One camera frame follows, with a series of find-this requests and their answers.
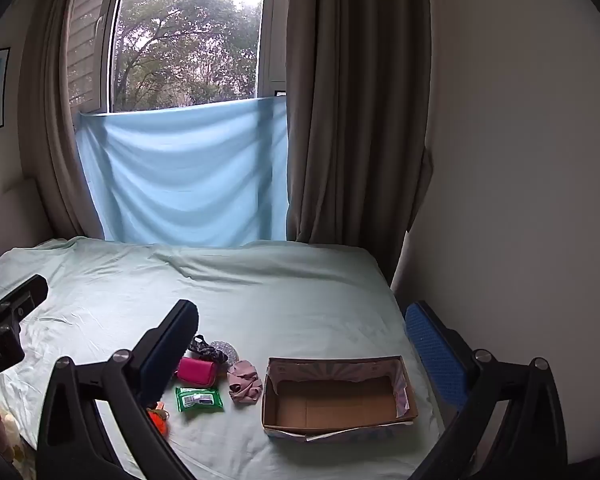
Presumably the black patterned cloth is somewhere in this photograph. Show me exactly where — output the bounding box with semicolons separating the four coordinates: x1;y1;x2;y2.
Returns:
189;335;229;364

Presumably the silver glitter round pad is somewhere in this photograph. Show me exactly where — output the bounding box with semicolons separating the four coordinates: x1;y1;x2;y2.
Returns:
210;340;239;362

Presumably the pink pouch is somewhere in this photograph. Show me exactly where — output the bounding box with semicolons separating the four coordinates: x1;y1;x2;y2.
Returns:
175;356;218;386

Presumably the light blue hanging cloth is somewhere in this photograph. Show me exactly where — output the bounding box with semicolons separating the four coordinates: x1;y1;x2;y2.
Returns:
75;97;289;247

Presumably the cardboard box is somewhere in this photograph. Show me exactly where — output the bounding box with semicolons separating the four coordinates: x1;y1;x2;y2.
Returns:
261;355;419;443

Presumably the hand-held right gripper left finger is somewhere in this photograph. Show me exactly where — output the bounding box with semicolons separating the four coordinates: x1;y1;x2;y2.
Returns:
34;299;201;480

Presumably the orange pom-pom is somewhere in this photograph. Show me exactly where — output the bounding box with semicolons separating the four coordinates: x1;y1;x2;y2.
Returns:
147;402;171;434

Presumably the window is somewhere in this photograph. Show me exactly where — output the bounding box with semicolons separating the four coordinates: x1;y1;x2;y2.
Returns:
67;0;288;114

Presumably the beige headboard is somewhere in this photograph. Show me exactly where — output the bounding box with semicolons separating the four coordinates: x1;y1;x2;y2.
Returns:
0;177;47;262

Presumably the white window shutter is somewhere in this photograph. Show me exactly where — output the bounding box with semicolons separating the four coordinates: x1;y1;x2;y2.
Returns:
67;0;117;111

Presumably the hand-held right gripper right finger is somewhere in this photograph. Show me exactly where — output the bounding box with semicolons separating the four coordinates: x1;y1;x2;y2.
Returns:
404;301;569;480

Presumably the green tissue packet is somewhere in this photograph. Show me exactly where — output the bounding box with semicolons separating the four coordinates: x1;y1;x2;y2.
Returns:
175;386;225;413

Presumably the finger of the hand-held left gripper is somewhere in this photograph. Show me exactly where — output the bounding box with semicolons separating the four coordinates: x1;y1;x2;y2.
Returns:
0;275;49;323

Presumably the brown curtain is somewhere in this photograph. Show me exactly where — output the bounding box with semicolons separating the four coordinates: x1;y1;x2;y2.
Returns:
17;0;131;239
285;0;437;291

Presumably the pink cloth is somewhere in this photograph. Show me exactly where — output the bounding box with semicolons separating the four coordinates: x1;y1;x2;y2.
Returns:
227;359;264;406

